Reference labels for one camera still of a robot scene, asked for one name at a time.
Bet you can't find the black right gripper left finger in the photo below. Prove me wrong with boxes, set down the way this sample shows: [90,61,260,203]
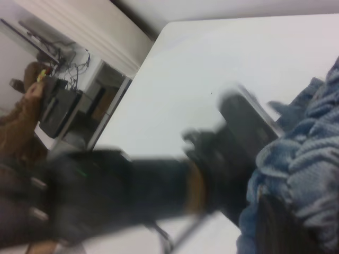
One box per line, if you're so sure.
[217,88,282,149]

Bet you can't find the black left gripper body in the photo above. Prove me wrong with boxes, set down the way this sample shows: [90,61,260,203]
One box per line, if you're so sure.
[181,123,263,225]

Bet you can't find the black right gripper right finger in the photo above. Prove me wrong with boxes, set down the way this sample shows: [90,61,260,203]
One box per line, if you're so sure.
[258,194,323,254]

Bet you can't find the blue denim jeans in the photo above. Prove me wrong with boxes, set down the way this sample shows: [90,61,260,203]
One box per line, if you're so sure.
[237,55,339,254]

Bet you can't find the glass door cabinet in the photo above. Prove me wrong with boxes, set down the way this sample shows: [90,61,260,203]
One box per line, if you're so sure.
[86,60,132,126]

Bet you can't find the black equipment box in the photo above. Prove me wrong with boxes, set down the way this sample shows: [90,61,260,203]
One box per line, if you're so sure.
[39,78,83,139]

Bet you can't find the person in brown jacket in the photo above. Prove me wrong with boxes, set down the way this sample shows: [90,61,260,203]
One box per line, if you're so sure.
[0,60,50,170]

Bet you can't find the dark shelf bar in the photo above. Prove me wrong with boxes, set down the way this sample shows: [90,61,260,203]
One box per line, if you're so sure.
[0,17,61,65]

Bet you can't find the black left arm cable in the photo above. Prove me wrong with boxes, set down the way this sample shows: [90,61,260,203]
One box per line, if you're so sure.
[152,214,210,254]

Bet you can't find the tangled black cables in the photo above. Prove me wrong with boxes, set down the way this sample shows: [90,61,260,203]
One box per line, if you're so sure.
[51,39,93,83]

